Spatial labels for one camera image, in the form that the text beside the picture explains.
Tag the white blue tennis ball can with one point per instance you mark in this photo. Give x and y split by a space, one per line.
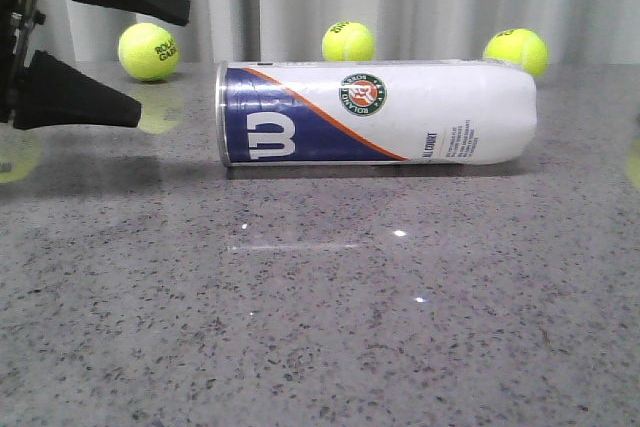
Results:
362 112

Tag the tennis ball with Roland Garros print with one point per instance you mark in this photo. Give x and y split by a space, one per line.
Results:
148 52

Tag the right back tennis ball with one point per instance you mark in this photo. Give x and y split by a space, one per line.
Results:
521 46

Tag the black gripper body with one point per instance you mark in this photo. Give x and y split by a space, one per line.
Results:
18 19

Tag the centre back tennis ball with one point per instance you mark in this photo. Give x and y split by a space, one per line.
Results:
348 41

